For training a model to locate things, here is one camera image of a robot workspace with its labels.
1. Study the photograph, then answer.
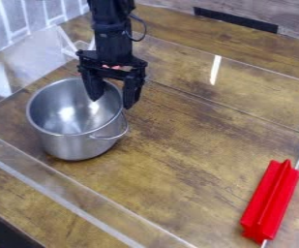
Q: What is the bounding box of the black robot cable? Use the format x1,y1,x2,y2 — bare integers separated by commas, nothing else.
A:
125,12,150,43

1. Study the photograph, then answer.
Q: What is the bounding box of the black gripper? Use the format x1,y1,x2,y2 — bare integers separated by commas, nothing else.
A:
75,50,149,109

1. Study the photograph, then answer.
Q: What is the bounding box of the red plastic bracket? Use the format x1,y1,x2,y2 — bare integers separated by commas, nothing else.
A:
239,160,299,244

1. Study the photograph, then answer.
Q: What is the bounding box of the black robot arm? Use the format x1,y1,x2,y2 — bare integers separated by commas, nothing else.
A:
75,0,149,109

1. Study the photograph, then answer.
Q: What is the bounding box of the silver metal pot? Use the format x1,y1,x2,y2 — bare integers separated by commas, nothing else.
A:
26,77,130,161

